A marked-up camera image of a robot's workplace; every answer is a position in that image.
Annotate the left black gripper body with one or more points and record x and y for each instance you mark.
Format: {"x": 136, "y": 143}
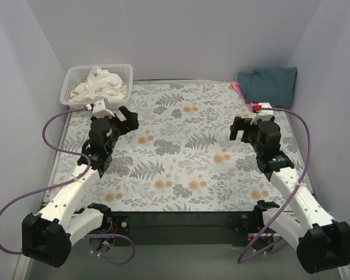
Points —
{"x": 123, "y": 123}

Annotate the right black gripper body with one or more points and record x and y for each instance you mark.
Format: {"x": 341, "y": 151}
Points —
{"x": 243, "y": 133}

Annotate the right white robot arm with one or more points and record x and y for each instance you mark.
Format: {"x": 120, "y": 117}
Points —
{"x": 321, "y": 243}

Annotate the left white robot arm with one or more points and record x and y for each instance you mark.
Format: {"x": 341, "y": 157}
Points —
{"x": 49, "y": 235}

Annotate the pink folded t shirt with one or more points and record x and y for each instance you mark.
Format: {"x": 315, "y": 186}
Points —
{"x": 236, "y": 87}

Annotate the white crumpled t shirt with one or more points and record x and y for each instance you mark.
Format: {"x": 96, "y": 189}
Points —
{"x": 100, "y": 84}

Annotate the teal folded t shirt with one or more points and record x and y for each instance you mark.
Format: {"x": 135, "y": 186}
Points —
{"x": 274, "y": 85}

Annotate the floral table mat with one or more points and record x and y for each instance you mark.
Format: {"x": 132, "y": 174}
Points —
{"x": 181, "y": 158}

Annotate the white plastic laundry basket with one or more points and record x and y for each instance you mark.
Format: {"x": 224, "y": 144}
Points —
{"x": 78, "y": 74}

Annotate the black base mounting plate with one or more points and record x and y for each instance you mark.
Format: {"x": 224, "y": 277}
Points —
{"x": 185, "y": 228}

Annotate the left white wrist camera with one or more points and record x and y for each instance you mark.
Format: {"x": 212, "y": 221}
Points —
{"x": 100, "y": 108}

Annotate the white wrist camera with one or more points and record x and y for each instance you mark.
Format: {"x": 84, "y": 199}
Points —
{"x": 100, "y": 108}
{"x": 263, "y": 112}

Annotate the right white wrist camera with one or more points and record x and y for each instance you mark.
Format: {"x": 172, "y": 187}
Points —
{"x": 263, "y": 112}

